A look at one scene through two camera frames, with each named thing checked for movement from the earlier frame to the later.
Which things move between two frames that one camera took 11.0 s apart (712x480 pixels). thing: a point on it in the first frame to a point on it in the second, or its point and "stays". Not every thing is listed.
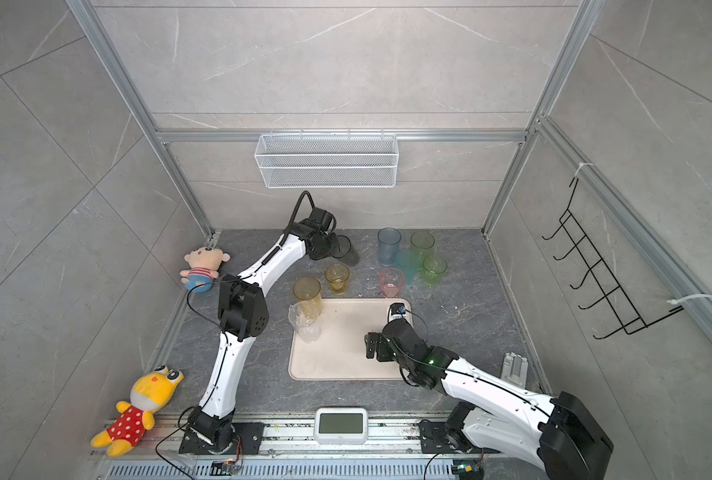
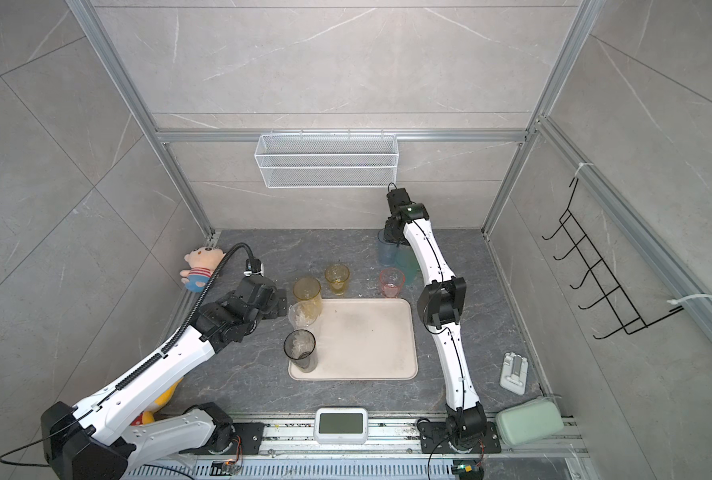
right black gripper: (370, 346) to (389, 232)
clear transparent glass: (303, 316) stays
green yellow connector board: (468, 469) stays
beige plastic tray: (341, 353) stays
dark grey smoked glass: (345, 253) to (300, 346)
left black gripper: (333, 249) to (274, 308)
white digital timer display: (341, 426) stays
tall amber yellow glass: (308, 289) stays
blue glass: (388, 243) stays
